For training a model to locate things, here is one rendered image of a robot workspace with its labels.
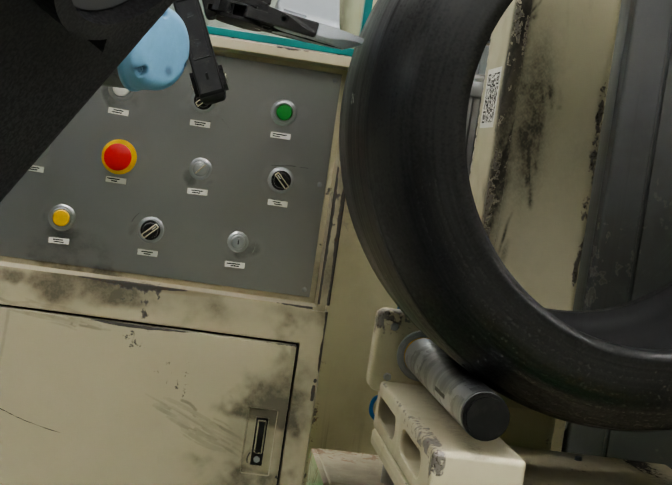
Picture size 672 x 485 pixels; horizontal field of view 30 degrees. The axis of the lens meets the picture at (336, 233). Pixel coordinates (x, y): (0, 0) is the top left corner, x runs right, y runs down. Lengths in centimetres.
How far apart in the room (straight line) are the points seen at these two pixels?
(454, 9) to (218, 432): 90
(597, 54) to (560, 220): 20
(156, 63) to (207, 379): 83
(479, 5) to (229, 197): 80
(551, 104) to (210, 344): 63
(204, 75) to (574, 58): 52
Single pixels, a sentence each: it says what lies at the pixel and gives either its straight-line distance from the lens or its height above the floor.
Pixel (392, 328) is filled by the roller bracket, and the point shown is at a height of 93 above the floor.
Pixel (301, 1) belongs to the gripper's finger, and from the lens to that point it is 123.
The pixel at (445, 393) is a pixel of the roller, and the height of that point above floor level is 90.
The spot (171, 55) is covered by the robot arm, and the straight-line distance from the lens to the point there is 111.
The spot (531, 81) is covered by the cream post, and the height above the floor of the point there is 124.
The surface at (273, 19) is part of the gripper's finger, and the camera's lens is 120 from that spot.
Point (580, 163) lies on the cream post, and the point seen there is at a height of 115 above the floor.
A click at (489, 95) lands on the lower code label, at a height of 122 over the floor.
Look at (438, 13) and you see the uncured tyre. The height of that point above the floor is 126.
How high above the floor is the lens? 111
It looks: 3 degrees down
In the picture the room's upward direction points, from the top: 8 degrees clockwise
